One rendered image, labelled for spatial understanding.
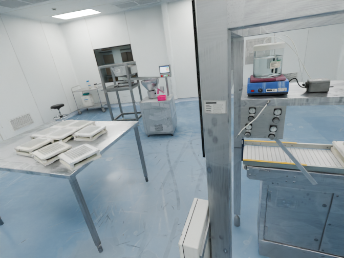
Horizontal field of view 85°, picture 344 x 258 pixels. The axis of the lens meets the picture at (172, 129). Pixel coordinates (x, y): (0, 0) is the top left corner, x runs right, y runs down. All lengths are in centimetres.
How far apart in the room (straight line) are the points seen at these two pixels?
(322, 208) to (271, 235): 42
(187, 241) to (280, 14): 53
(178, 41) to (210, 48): 593
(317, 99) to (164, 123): 304
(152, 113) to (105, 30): 395
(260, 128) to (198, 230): 73
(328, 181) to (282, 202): 32
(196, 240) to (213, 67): 43
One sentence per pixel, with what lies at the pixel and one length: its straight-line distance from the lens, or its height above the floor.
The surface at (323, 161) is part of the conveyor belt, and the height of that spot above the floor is 90.
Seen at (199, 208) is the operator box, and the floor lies 117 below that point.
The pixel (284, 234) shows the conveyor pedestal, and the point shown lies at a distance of 177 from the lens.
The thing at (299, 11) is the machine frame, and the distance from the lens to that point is 42.
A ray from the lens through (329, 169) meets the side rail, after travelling 137.
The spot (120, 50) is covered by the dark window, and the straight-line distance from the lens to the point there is 686.
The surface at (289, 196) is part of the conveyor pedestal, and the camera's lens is 153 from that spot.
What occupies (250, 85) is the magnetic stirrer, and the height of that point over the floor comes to 140.
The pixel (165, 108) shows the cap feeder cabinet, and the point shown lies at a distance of 371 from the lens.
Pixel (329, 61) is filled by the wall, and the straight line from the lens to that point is 721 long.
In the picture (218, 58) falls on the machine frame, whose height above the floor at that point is 160.
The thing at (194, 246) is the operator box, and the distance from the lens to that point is 56.
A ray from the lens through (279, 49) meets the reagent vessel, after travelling 116.
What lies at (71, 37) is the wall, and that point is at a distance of 767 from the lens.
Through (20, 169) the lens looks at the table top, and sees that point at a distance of 202.
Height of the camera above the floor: 162
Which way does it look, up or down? 22 degrees down
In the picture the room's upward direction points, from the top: 8 degrees counter-clockwise
